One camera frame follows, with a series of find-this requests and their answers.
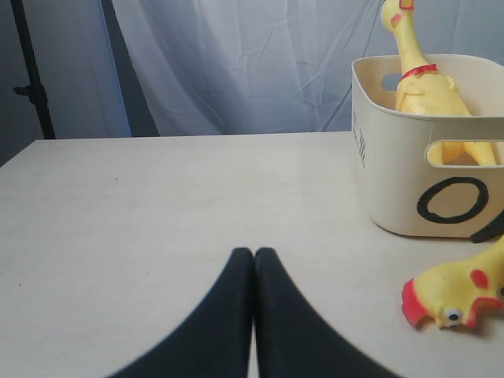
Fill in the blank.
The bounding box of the black light stand pole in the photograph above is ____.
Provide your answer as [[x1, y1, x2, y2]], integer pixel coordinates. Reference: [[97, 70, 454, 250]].
[[10, 0, 56, 139]]

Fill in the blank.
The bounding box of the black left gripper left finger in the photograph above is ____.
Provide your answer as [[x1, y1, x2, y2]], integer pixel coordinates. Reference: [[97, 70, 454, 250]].
[[112, 247, 253, 378]]

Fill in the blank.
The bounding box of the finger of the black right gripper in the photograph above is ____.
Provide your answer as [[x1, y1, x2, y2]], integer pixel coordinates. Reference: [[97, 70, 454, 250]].
[[470, 212, 504, 243]]

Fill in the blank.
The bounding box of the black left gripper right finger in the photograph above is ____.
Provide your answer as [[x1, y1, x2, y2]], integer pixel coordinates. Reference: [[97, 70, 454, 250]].
[[254, 247, 397, 378]]

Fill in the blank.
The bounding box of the white backdrop curtain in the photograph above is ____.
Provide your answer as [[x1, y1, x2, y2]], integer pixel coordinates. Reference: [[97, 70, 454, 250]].
[[0, 0, 504, 137]]

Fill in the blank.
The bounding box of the cream bin marked O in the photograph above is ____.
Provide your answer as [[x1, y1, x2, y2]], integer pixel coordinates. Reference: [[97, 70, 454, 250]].
[[352, 54, 503, 239]]

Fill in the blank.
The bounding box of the whole rubber chicken with collar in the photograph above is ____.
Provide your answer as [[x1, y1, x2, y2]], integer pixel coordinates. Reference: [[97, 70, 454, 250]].
[[381, 1, 497, 166]]

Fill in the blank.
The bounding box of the broken chicken head with tube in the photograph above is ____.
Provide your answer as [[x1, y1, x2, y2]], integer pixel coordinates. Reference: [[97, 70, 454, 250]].
[[402, 238, 503, 328]]

